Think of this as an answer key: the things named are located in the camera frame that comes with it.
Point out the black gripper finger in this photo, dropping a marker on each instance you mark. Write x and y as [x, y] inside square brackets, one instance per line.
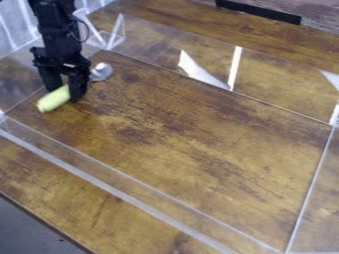
[78, 82]
[51, 77]

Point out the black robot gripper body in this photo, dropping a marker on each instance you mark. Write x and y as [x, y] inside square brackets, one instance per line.
[59, 61]

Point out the green handled metal spoon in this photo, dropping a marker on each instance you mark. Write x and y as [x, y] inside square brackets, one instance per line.
[52, 100]

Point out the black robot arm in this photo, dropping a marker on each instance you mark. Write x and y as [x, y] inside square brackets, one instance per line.
[58, 24]

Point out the clear acrylic enclosure wall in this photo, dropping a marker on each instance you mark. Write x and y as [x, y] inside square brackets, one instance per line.
[203, 150]

